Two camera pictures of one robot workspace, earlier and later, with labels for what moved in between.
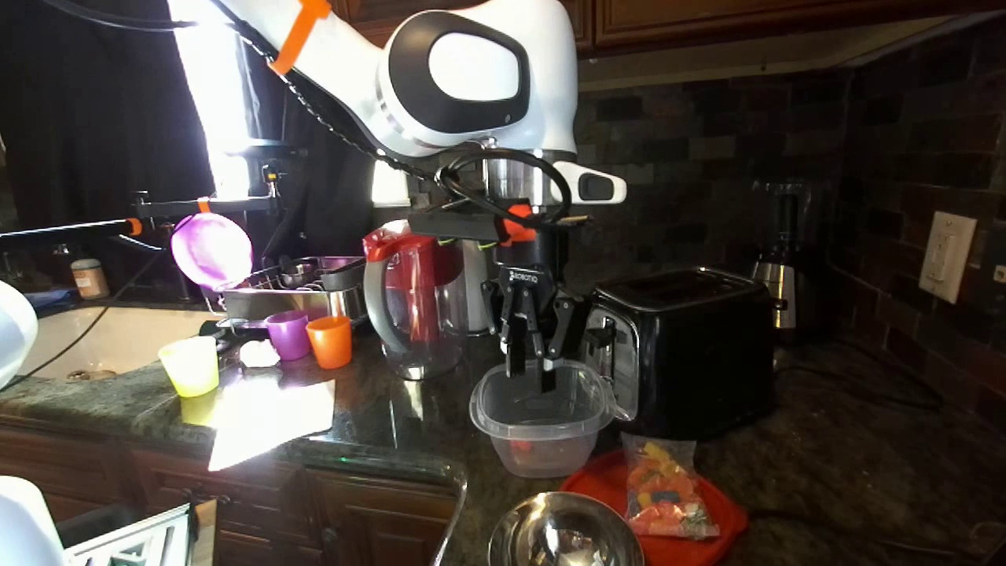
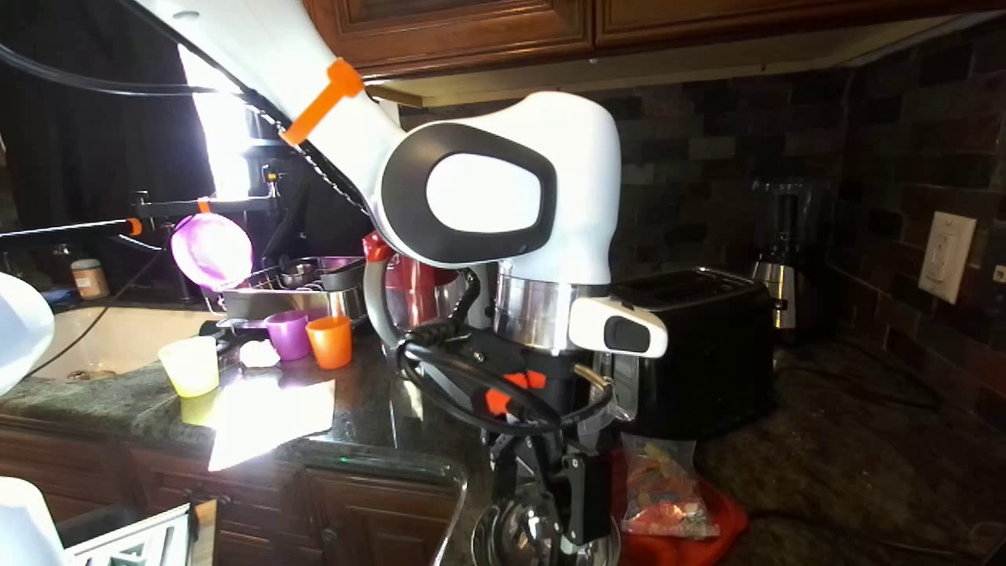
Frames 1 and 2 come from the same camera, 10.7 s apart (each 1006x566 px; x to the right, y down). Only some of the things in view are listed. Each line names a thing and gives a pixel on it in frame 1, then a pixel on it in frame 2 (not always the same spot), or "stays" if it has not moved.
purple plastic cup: [289, 336] stays
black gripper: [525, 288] to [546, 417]
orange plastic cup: [330, 342] stays
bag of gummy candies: [665, 490] stays
